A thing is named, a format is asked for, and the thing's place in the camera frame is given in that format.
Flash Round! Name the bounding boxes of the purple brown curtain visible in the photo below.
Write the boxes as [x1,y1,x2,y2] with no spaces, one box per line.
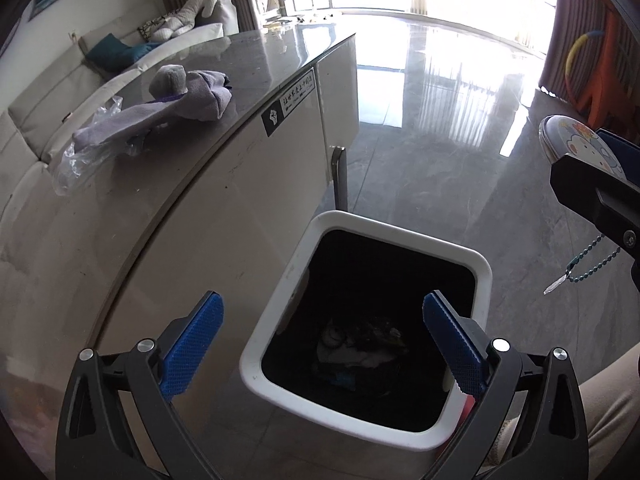
[539,0,640,107]

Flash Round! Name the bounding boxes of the clear crumpled plastic wrap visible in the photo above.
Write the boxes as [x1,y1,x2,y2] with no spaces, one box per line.
[50,95,152,197]

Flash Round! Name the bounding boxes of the metal table leg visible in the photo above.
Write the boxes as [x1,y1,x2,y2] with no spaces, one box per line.
[329,145,349,212]

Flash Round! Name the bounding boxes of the white table label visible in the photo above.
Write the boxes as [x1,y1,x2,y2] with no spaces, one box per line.
[280,72,317,111]

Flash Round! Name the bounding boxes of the teal cushion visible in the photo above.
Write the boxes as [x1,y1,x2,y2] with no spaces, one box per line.
[85,32,152,79]

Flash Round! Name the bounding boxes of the grey fabric sofa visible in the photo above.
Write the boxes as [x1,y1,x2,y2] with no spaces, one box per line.
[0,0,239,211]

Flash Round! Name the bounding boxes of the grey purple sock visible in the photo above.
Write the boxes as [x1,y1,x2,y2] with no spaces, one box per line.
[72,69,234,154]

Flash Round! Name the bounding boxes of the orange plastic toy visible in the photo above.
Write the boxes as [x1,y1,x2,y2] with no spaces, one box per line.
[564,10,633,128]

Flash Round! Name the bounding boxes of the grey plush ball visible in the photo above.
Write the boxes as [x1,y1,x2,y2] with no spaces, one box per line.
[149,64,189,99]

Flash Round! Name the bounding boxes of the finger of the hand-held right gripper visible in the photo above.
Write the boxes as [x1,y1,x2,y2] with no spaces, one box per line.
[597,129,640,184]
[550,153,640,262]

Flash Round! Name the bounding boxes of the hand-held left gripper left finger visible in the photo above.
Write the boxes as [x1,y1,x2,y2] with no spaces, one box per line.
[55,290,226,480]

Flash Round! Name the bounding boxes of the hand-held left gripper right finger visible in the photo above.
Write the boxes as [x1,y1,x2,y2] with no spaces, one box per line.
[422,290,590,480]

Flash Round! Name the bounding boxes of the white flower-print trash bin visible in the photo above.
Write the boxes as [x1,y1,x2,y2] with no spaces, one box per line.
[239,210,494,454]

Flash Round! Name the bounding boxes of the grey plush toy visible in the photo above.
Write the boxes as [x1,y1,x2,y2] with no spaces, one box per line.
[150,0,221,44]

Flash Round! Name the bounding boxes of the dark blue gold snack wrapper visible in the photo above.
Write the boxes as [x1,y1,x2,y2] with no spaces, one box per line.
[320,316,404,351]

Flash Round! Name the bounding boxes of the black white floral cushion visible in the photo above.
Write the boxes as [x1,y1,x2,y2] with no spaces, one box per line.
[137,14,174,41]

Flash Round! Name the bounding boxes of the round cartoon badge keychain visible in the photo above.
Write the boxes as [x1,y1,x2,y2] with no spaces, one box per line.
[539,114,631,295]

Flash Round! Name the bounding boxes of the person's light trousers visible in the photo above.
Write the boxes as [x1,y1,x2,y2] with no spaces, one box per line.
[492,355,640,480]

